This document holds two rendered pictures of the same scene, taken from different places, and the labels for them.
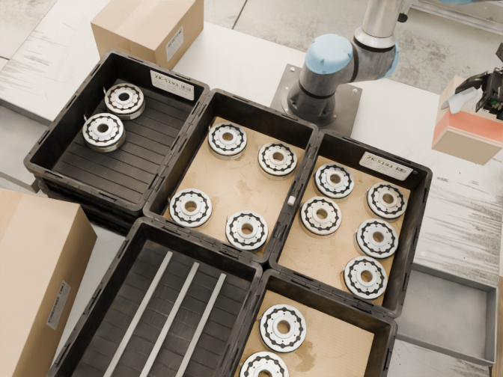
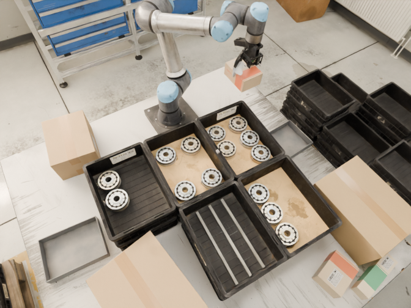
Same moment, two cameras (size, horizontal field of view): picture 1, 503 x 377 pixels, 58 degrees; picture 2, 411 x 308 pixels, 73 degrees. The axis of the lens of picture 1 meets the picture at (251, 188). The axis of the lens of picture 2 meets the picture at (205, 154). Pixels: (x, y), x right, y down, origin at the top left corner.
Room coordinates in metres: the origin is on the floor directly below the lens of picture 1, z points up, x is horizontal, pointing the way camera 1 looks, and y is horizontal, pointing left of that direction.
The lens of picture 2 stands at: (0.00, 0.44, 2.07)
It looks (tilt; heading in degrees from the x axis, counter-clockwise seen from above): 58 degrees down; 316
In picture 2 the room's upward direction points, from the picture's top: 4 degrees clockwise
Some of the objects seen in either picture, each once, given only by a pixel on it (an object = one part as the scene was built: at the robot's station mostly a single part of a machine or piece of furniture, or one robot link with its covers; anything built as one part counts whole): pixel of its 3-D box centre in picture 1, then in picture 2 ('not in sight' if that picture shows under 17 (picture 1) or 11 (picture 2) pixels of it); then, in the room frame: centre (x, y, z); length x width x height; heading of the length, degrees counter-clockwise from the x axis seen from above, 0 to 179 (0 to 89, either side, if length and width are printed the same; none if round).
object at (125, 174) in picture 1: (126, 136); (130, 191); (0.60, 0.34, 0.87); 0.40 x 0.30 x 0.11; 169
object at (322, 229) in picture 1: (321, 215); (226, 148); (0.50, -0.18, 0.86); 0.10 x 0.10 x 0.01
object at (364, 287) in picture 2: not in sight; (374, 275); (-0.39, -0.31, 0.73); 0.24 x 0.06 x 0.06; 89
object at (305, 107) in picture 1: (314, 92); (169, 110); (0.93, -0.13, 0.80); 0.15 x 0.15 x 0.10
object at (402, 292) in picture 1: (355, 215); (239, 136); (0.49, -0.25, 0.92); 0.40 x 0.30 x 0.02; 169
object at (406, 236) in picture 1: (349, 224); (238, 142); (0.49, -0.25, 0.87); 0.40 x 0.30 x 0.11; 169
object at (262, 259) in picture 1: (236, 169); (187, 160); (0.54, 0.04, 0.92); 0.40 x 0.30 x 0.02; 169
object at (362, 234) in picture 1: (377, 238); (249, 137); (0.47, -0.32, 0.86); 0.10 x 0.10 x 0.01
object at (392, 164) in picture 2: not in sight; (393, 186); (-0.27, -1.12, 0.37); 0.40 x 0.30 x 0.45; 172
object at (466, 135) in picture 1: (468, 120); (243, 73); (0.69, -0.44, 1.08); 0.16 x 0.12 x 0.07; 172
